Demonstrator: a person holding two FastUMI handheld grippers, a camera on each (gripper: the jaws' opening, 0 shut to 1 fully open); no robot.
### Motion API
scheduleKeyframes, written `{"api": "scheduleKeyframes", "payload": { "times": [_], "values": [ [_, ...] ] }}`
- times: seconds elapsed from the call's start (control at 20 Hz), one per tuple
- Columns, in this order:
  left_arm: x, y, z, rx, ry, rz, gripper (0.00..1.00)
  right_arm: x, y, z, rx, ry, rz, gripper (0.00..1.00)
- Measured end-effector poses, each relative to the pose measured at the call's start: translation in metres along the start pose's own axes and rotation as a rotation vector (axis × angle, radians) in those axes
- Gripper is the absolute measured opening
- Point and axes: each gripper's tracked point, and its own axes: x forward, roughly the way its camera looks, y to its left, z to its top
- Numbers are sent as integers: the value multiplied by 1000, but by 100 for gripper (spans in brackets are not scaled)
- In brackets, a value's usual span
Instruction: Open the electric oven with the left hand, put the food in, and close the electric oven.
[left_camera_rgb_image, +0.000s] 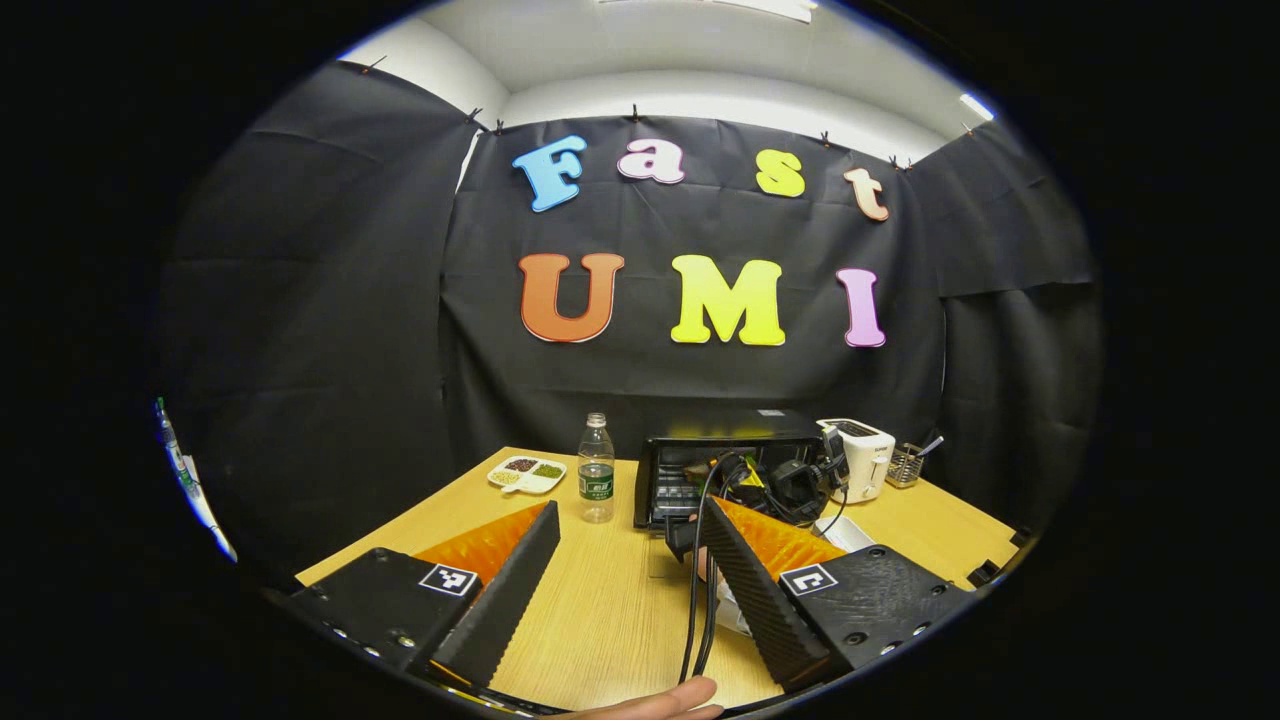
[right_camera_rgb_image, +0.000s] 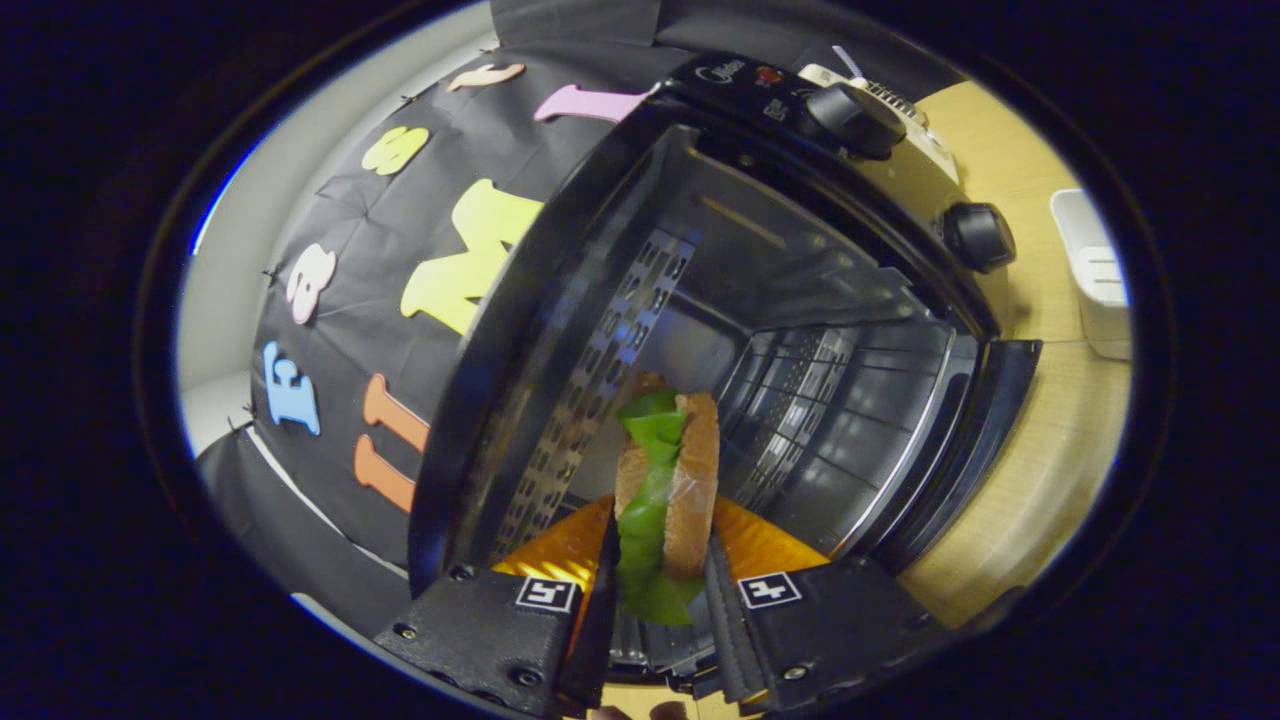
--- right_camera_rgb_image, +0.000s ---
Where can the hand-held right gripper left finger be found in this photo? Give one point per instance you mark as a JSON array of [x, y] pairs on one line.
[[598, 640]]

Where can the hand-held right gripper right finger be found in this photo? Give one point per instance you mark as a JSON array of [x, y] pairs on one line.
[[728, 620]]

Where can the green lettuce leaf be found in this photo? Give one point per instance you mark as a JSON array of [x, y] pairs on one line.
[[650, 500]]

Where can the black electric oven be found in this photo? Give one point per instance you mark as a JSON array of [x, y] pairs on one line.
[[780, 280]]

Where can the white rectangular tray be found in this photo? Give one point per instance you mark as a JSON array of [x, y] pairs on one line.
[[1095, 280]]

